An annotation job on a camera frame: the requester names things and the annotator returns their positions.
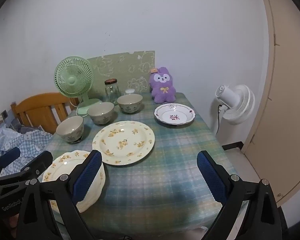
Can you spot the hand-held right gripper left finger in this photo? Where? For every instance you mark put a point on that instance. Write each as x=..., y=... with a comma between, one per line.
x=88, y=175

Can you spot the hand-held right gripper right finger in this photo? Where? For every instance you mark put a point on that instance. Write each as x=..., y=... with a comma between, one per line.
x=211, y=177

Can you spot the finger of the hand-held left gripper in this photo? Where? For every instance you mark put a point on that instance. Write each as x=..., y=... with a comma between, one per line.
x=6, y=158
x=37, y=165

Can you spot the cream ceramic bowl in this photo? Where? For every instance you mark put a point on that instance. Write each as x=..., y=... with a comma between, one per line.
x=130, y=105
x=70, y=130
x=101, y=116

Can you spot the blue checkered printed blanket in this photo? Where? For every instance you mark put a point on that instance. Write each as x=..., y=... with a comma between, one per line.
x=27, y=141

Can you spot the grey striped cloth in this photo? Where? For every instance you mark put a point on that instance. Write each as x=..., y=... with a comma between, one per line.
x=24, y=129

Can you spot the plaid blue green tablecloth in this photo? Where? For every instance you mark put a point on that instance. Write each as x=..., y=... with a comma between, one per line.
x=164, y=175

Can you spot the large yellow floral plate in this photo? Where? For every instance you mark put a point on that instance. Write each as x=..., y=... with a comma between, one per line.
x=123, y=142

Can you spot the wooden bed headboard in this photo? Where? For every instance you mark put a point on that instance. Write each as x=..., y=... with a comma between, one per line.
x=40, y=105

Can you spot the white plate red flower print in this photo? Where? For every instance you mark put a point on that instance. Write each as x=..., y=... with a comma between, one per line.
x=174, y=116

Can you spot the white standing fan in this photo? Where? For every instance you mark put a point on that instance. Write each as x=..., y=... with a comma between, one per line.
x=239, y=105

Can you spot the glass jar dark lid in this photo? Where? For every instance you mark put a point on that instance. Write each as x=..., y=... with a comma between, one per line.
x=112, y=92

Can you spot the green desk fan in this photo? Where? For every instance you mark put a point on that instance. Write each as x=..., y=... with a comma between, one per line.
x=73, y=80

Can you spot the small white round container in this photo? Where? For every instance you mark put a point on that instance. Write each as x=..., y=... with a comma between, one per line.
x=130, y=91

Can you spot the purple plush bunny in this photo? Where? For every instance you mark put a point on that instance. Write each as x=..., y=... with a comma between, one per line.
x=162, y=90

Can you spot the beige door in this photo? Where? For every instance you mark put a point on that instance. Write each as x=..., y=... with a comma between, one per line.
x=289, y=105

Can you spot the wall socket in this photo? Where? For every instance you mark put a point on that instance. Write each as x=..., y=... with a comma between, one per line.
x=2, y=116

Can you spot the green printed wall mat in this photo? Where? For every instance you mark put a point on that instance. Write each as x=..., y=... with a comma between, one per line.
x=122, y=65

